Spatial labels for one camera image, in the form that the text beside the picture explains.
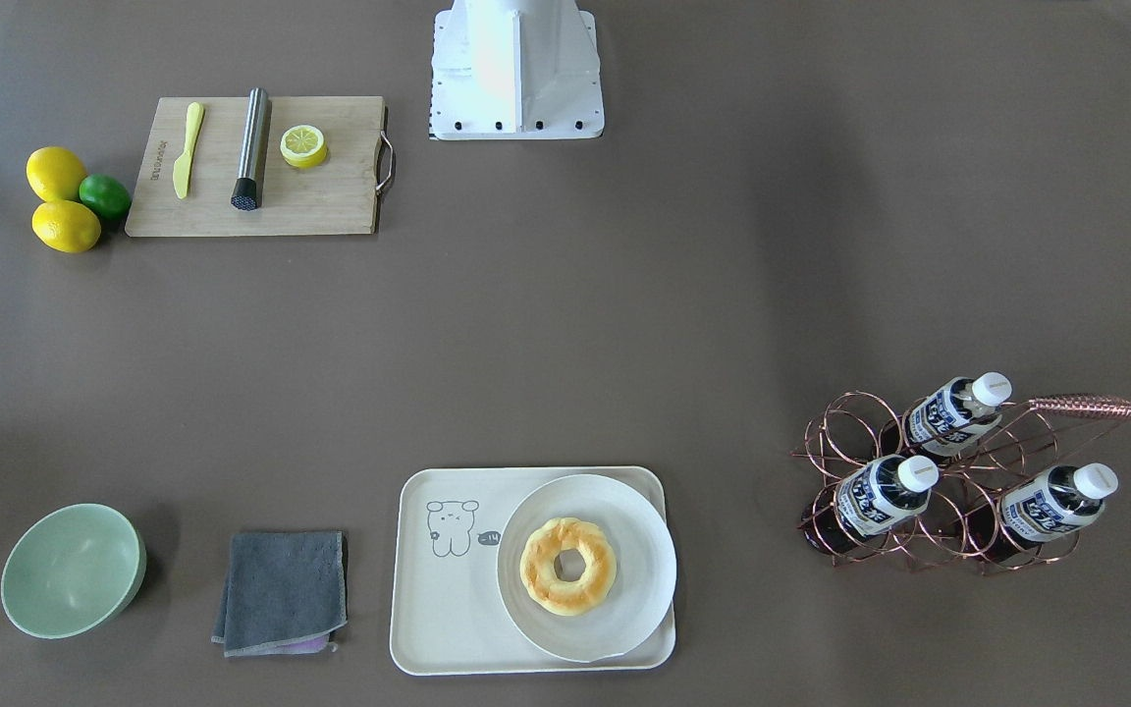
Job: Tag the tea bottle white cap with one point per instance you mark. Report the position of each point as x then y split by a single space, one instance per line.
956 416

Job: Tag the cream serving tray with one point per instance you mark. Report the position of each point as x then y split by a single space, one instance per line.
447 617

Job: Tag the middle tea bottle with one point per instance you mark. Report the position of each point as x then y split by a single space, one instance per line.
870 502

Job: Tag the white round plate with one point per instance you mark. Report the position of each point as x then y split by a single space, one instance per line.
642 595

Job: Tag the bamboo cutting board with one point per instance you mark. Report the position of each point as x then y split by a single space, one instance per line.
338 198

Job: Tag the lemon half slice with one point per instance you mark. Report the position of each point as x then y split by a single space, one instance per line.
303 146

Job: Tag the steel muddler bar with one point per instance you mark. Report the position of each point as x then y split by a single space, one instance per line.
246 195

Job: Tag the grey folded cloth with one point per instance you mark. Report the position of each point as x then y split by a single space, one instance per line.
284 593

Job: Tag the yellow plastic knife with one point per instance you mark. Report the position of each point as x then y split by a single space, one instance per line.
181 171

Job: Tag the green lime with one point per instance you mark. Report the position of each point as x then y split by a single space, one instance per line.
107 197

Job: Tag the lower yellow lemon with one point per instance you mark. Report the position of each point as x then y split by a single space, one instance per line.
67 226

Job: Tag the yellow lemon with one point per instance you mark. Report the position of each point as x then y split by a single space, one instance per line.
67 226
55 173

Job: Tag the pale green bowl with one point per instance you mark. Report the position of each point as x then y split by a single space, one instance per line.
73 570

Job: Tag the upper yellow lemon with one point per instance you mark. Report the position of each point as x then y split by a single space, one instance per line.
55 173

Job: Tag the glazed ring donut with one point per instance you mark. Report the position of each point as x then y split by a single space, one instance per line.
538 574

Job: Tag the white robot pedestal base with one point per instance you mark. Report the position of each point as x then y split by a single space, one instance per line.
515 70

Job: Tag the copper wire bottle rack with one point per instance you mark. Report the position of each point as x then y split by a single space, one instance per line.
963 523

